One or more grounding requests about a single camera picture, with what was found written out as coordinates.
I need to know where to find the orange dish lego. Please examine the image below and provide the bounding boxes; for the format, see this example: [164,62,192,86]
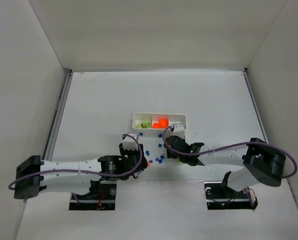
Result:
[152,122,163,129]
[158,118,169,127]

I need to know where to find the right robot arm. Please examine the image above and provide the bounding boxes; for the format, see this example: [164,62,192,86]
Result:
[163,135,286,192]

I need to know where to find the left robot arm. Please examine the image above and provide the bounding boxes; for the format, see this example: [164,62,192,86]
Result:
[8,144,148,200]

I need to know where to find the white sorting tray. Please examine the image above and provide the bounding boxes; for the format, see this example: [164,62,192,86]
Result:
[132,112,187,138]

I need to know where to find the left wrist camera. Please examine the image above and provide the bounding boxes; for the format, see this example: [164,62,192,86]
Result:
[122,133,138,151]

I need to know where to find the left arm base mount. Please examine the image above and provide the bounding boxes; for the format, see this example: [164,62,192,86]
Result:
[69,181,117,211]

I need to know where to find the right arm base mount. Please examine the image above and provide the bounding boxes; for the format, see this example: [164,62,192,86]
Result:
[204,171,259,211]

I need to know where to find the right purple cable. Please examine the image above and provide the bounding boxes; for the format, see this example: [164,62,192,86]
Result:
[162,126,298,180]

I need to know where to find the purple cable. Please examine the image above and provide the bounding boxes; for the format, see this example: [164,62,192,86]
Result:
[8,133,144,191]
[162,126,298,180]

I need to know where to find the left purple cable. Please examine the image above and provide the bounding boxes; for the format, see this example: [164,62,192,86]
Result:
[8,133,144,191]

